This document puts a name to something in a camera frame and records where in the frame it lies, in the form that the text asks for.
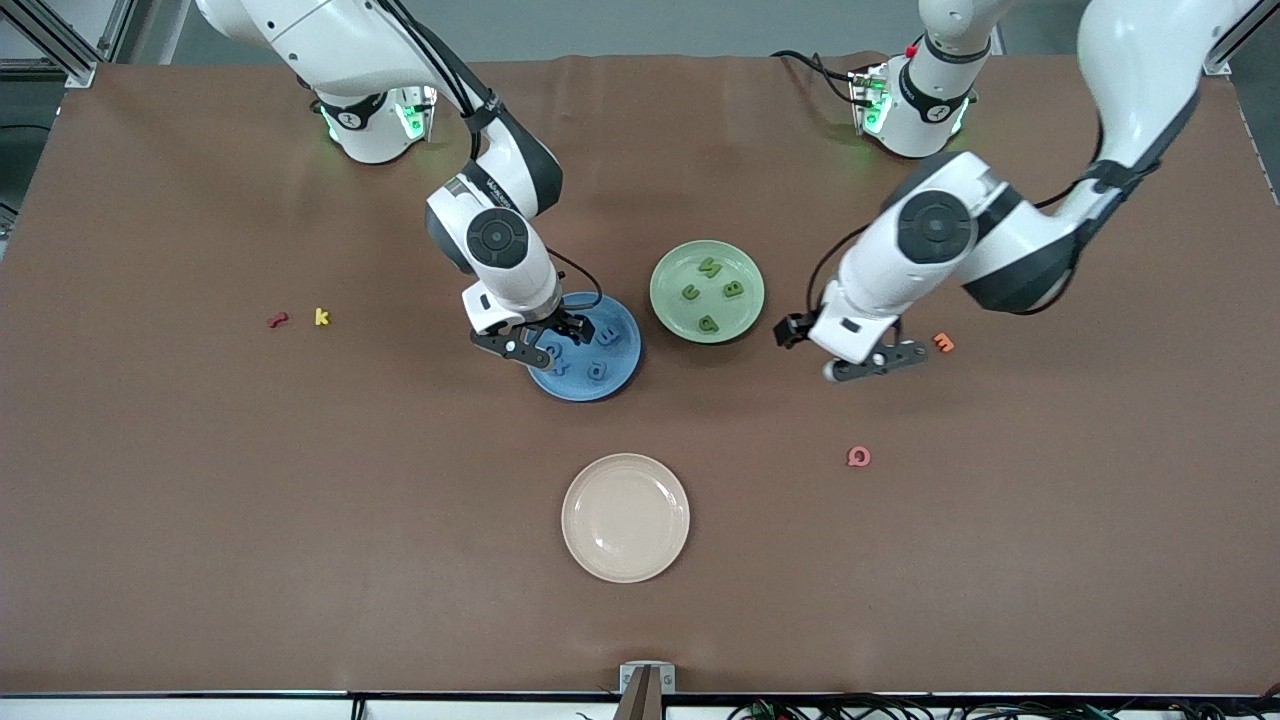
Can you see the pink letter Q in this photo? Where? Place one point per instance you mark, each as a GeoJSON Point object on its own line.
{"type": "Point", "coordinates": [851, 456]}

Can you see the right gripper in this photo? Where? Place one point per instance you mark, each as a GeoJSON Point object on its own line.
{"type": "Point", "coordinates": [567, 324]}

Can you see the orange letter E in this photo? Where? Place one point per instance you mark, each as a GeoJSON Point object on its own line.
{"type": "Point", "coordinates": [943, 343]}

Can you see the green plate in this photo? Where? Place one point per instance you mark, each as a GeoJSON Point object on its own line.
{"type": "Point", "coordinates": [707, 305]}

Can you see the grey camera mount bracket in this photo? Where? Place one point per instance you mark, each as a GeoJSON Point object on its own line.
{"type": "Point", "coordinates": [647, 690]}

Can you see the green letter N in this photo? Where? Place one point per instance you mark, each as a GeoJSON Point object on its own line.
{"type": "Point", "coordinates": [710, 267]}

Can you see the blue letter E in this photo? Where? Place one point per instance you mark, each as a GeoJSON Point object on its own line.
{"type": "Point", "coordinates": [608, 336]}

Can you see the beige plate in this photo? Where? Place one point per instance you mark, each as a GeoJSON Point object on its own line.
{"type": "Point", "coordinates": [625, 518]}

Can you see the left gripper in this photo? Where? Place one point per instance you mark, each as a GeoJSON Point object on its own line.
{"type": "Point", "coordinates": [795, 329]}

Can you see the brown table mat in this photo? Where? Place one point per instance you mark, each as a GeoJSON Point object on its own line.
{"type": "Point", "coordinates": [200, 550]}

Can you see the blue plate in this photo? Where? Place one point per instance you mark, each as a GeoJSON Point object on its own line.
{"type": "Point", "coordinates": [625, 370]}

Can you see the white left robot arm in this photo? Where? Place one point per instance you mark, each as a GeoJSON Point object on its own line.
{"type": "Point", "coordinates": [1140, 60]}

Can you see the aluminium frame post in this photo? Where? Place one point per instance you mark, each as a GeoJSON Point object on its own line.
{"type": "Point", "coordinates": [80, 75]}
{"type": "Point", "coordinates": [1270, 15]}

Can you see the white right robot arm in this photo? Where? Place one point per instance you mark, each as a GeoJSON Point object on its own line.
{"type": "Point", "coordinates": [330, 40]}

